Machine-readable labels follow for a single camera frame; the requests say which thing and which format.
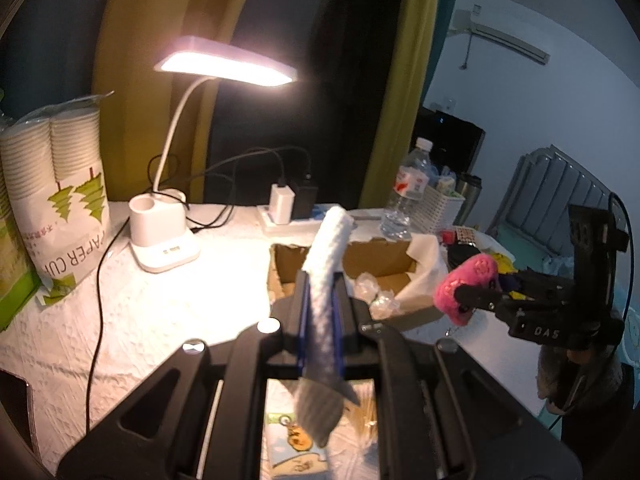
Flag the cartoon printed packet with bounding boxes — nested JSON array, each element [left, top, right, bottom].
[[265, 380, 333, 478]]

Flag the white textured cloth roll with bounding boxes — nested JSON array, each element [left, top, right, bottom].
[[292, 205, 361, 447]]

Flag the pale wooden sticks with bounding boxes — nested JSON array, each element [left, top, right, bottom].
[[331, 380, 381, 442]]

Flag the white textured tablecloth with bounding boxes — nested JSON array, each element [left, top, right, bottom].
[[0, 200, 451, 480]]

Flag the pink plush toy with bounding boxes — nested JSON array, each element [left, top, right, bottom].
[[433, 254, 500, 326]]

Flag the black round container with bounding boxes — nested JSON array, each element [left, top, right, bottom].
[[446, 242, 481, 272]]

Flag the packets in basket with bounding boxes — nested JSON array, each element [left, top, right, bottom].
[[432, 165, 458, 196]]

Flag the white power strip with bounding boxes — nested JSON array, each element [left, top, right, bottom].
[[257, 204, 331, 235]]

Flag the white air conditioner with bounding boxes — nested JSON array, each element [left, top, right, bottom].
[[447, 10, 551, 66]]

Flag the thin black lamp cable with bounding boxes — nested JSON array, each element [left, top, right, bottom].
[[84, 220, 132, 433]]

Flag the steel thermos cup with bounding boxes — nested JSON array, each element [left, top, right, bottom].
[[456, 174, 483, 228]]

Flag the black appliance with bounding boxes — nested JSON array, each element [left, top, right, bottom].
[[415, 106, 487, 177]]

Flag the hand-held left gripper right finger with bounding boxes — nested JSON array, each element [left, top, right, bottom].
[[332, 271, 585, 480]]

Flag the white charger plug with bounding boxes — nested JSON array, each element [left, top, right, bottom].
[[270, 184, 294, 225]]

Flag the white woven basket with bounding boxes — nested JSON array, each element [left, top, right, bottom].
[[417, 187, 467, 235]]

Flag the person's right hand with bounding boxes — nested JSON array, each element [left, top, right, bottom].
[[537, 345, 601, 413]]

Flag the dark flat device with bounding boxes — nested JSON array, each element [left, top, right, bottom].
[[0, 367, 39, 461]]

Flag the white paper sheet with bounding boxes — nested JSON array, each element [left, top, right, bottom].
[[400, 234, 448, 306]]

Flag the paper cups package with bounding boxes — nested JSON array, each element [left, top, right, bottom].
[[0, 91, 112, 306]]

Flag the yellow curtain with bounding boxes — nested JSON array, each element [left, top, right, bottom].
[[357, 0, 443, 209], [92, 0, 266, 202]]

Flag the teal curtain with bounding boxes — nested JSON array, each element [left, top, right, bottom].
[[422, 0, 462, 106]]

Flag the black charger cables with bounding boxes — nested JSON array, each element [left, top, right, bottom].
[[147, 146, 313, 233]]

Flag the grey slatted headboard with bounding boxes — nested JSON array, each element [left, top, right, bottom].
[[487, 144, 613, 261]]

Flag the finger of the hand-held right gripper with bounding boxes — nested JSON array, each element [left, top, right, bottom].
[[490, 269, 577, 295], [455, 284, 521, 317]]

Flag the yellow small item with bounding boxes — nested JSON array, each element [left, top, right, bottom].
[[487, 252, 516, 276]]

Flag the clear plastic water bottle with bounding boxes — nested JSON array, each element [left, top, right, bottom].
[[381, 136, 433, 241]]

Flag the crumpled clear plastic wrap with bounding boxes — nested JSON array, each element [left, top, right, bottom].
[[354, 272, 401, 318]]

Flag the black charger plug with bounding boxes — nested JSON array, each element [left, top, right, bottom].
[[291, 175, 321, 221]]

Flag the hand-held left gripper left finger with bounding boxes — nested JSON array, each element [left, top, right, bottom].
[[56, 269, 311, 480]]

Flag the brown cardboard box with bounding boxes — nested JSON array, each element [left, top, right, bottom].
[[266, 240, 446, 333]]

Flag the red patterned packet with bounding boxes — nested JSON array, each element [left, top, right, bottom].
[[440, 227, 478, 246]]

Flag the white desk lamp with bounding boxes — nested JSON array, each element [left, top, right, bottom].
[[129, 35, 300, 275]]

